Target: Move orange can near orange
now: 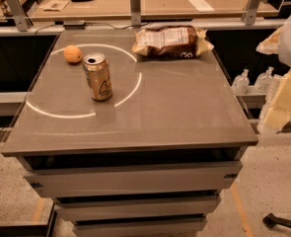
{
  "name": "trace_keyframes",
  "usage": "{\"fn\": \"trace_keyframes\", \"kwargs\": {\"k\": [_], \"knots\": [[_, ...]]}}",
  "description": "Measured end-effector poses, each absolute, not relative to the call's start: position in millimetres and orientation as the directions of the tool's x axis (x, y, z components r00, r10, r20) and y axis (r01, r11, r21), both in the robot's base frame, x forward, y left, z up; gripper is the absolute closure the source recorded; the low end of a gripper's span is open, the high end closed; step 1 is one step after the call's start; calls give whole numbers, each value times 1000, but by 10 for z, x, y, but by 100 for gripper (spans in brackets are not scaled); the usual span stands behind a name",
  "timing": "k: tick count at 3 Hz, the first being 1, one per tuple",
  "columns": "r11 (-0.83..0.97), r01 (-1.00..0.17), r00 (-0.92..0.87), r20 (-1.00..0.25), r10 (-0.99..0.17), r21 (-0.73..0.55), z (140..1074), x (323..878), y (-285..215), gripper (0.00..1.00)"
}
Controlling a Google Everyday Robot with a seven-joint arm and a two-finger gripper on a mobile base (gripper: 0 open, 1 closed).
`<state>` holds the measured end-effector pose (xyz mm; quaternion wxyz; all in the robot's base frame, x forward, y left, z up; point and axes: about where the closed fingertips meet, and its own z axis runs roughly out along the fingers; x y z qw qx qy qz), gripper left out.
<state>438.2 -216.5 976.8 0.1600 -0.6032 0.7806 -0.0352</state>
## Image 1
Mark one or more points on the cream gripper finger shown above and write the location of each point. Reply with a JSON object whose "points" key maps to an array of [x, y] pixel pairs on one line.
{"points": [[279, 113], [271, 44]]}

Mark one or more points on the orange soda can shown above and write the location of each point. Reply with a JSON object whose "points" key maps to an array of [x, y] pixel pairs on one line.
{"points": [[97, 73]]}

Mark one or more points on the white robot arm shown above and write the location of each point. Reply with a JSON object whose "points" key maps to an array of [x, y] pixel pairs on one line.
{"points": [[284, 56]]}

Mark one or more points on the clear plastic bottle right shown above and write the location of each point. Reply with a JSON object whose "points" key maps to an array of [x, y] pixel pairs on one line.
{"points": [[263, 80]]}

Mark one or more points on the clear plastic bottle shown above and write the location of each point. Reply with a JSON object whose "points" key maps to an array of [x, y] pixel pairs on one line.
{"points": [[263, 80], [241, 83]]}

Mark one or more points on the clear plastic bottle left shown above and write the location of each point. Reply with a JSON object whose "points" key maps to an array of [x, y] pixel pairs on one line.
{"points": [[241, 83]]}

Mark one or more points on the white paper sheet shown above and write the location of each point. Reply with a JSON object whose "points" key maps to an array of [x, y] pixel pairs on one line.
{"points": [[201, 5]]}

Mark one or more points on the brown chip bag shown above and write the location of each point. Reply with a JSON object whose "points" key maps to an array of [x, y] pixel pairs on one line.
{"points": [[172, 41]]}

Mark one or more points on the black chair base leg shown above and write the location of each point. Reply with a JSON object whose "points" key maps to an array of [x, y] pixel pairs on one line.
{"points": [[271, 220]]}

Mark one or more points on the grey drawer cabinet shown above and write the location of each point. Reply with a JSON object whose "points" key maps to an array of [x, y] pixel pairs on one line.
{"points": [[151, 159]]}

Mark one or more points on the orange fruit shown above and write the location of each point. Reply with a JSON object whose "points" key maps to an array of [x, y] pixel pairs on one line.
{"points": [[72, 54]]}

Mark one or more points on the small paper card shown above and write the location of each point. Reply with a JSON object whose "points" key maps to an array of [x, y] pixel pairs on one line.
{"points": [[54, 5]]}

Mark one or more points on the metal bracket right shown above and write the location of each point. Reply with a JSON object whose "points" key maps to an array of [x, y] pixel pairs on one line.
{"points": [[249, 14]]}

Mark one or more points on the metal bracket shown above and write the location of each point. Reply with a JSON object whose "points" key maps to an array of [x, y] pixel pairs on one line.
{"points": [[249, 14], [135, 8], [21, 19]]}

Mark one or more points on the metal bracket middle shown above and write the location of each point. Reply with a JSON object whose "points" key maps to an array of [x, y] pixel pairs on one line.
{"points": [[135, 8]]}

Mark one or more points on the metal bracket left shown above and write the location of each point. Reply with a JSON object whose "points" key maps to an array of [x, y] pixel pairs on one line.
{"points": [[21, 19]]}

